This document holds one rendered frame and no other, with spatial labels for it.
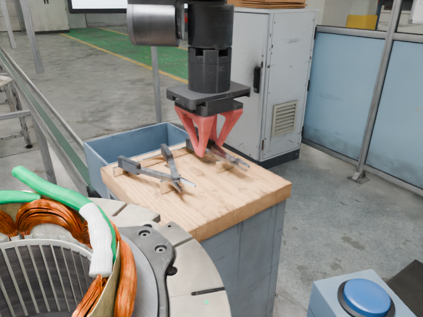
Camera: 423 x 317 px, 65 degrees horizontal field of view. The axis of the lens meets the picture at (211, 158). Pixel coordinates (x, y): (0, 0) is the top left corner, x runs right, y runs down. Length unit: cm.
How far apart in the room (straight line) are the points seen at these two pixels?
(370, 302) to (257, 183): 19
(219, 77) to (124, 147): 27
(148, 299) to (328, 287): 19
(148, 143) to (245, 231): 30
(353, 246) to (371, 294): 176
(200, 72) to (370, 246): 184
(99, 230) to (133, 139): 43
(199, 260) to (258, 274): 24
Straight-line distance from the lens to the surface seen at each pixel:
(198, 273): 28
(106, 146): 62
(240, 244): 45
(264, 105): 248
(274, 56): 244
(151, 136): 66
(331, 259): 199
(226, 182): 45
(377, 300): 36
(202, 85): 43
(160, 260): 28
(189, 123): 48
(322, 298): 36
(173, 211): 40
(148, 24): 43
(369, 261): 206
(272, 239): 50
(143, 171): 44
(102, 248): 22
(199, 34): 42
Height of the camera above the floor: 129
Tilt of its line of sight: 26 degrees down
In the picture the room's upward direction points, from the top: straight up
